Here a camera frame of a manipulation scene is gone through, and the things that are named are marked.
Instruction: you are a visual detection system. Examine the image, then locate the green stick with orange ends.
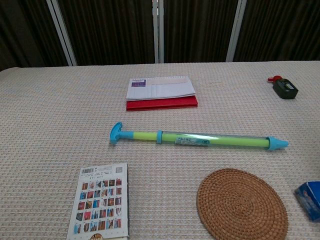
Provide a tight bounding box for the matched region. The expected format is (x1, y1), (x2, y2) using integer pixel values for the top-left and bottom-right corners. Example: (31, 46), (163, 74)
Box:
(109, 121), (271, 149)

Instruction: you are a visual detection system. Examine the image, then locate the dark pleated screen panel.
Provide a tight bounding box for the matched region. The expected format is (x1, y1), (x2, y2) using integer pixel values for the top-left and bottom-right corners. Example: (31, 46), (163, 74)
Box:
(233, 0), (320, 62)
(56, 0), (156, 66)
(0, 0), (70, 72)
(162, 0), (238, 64)

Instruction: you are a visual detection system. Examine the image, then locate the white screen frame post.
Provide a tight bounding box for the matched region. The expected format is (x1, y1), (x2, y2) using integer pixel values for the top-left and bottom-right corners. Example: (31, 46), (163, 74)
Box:
(46, 0), (78, 67)
(152, 0), (165, 64)
(225, 0), (248, 63)

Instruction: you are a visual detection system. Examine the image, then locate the black bottle with red cap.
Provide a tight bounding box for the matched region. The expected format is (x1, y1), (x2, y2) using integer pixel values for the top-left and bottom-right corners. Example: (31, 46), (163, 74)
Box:
(267, 75), (299, 100)

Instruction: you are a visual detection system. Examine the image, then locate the white desk calendar red base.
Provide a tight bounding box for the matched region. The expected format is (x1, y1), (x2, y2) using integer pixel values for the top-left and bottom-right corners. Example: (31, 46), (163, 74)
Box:
(125, 75), (199, 112)

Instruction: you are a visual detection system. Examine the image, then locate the round woven rattan coaster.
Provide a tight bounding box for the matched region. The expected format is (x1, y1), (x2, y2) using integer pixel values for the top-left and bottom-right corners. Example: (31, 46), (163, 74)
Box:
(196, 168), (289, 240)

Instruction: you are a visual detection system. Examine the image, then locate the white box with picture grid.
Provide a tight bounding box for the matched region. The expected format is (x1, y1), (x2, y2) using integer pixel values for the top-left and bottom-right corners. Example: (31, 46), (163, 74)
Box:
(65, 162), (131, 240)

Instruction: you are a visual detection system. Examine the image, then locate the beige woven tablecloth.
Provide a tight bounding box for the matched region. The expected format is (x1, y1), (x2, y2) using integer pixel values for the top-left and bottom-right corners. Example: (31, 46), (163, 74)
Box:
(0, 59), (320, 240)

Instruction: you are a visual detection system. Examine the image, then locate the blue and white toothpaste box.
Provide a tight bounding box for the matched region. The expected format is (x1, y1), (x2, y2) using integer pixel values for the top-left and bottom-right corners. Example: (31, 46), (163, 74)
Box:
(294, 180), (320, 222)

